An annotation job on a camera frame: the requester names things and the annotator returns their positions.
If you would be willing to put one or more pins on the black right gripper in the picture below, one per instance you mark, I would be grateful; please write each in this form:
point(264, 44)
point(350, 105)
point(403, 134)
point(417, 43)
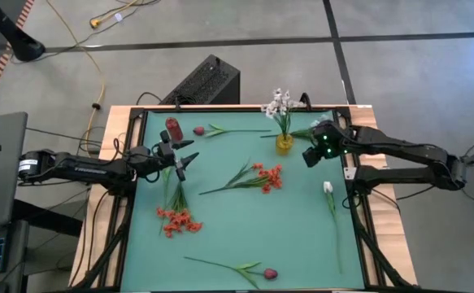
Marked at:
point(326, 140)

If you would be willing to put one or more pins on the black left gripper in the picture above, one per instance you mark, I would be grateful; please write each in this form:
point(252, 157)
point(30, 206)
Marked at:
point(166, 152)

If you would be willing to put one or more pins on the red artificial tulip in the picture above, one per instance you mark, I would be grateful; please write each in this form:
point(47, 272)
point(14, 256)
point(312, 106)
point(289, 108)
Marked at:
point(198, 130)
point(270, 274)

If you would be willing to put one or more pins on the red glass vase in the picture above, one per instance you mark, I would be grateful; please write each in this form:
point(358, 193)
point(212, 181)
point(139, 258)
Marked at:
point(174, 128)

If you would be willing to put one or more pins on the orange artificial flower bunch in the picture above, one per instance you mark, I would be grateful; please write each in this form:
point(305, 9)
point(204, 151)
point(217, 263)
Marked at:
point(271, 177)
point(177, 217)

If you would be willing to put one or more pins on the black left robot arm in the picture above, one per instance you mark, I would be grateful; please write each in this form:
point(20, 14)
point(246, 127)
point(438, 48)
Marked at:
point(82, 169)

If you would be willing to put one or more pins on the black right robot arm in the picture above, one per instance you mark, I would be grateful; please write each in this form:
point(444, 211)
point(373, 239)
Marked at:
point(403, 148)

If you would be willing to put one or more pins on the yellow glass vase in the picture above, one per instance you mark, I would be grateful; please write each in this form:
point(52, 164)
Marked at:
point(284, 145)

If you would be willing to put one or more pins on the white artificial flower bunch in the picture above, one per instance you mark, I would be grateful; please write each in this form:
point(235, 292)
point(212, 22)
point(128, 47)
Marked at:
point(279, 103)

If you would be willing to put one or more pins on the green table mat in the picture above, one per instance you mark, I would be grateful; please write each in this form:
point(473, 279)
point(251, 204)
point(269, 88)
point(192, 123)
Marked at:
point(240, 228)

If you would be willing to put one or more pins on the black stand base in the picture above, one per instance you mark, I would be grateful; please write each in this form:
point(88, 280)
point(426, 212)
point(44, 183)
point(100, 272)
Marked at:
point(25, 46)

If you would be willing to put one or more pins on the white metal corner bracket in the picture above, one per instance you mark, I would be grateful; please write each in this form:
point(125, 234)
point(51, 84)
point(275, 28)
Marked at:
point(349, 173)

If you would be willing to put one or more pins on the black frame clamp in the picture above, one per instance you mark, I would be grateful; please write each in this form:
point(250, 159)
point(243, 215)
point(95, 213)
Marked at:
point(305, 99)

